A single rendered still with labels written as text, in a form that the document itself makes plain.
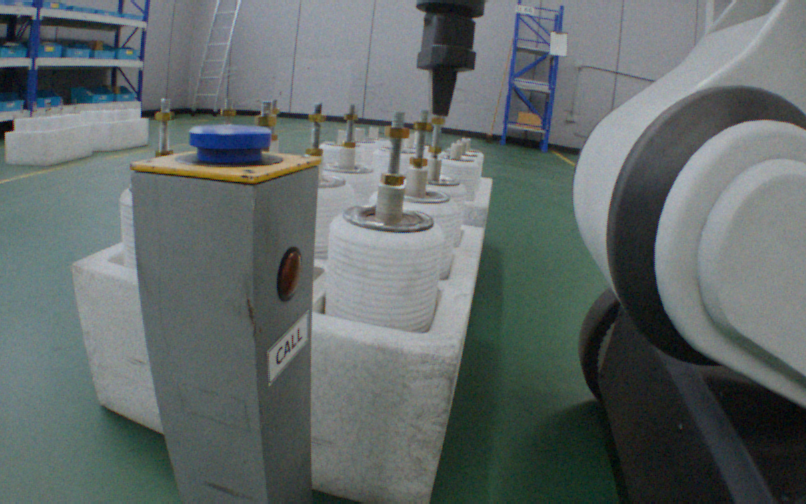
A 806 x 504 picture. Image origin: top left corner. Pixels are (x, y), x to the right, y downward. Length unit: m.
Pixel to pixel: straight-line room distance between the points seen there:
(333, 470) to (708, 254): 0.35
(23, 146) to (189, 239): 2.58
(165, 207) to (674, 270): 0.22
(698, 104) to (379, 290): 0.25
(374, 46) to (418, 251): 6.70
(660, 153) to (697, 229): 0.04
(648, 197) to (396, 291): 0.21
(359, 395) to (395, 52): 6.66
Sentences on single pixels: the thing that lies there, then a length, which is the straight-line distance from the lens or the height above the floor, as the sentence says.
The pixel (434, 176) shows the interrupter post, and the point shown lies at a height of 0.26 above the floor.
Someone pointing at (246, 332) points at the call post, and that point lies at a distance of 0.21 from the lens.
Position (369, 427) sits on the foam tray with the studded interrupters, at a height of 0.10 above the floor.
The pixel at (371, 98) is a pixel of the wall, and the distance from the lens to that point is 6.95.
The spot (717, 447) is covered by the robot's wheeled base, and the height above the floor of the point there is 0.18.
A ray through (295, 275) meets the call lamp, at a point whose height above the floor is 0.26.
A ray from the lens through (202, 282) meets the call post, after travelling 0.21.
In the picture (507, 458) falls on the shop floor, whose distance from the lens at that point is 0.53.
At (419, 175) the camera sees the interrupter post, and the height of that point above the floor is 0.27.
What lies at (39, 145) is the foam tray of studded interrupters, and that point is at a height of 0.11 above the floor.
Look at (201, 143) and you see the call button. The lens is 0.21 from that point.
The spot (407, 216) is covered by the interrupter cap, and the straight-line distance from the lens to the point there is 0.39.
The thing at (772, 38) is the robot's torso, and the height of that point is 0.42.
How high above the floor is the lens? 0.35
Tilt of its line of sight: 18 degrees down
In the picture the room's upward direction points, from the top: 6 degrees clockwise
